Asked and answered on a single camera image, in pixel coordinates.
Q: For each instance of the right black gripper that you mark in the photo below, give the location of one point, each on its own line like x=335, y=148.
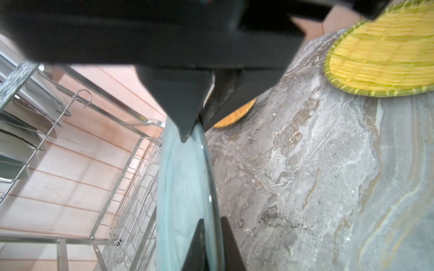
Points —
x=250, y=43

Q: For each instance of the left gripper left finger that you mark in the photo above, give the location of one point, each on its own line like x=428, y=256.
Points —
x=196, y=259

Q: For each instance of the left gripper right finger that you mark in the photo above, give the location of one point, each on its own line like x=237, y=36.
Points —
x=233, y=259

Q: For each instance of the orange woven plate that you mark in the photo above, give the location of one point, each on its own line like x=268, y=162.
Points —
x=236, y=115

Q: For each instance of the grey green plain plate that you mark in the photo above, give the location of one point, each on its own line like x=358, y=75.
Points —
x=186, y=194

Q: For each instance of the stainless steel dish rack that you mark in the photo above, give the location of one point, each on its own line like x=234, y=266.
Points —
x=77, y=187

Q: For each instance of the yellow woven plate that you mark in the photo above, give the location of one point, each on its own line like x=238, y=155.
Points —
x=388, y=57

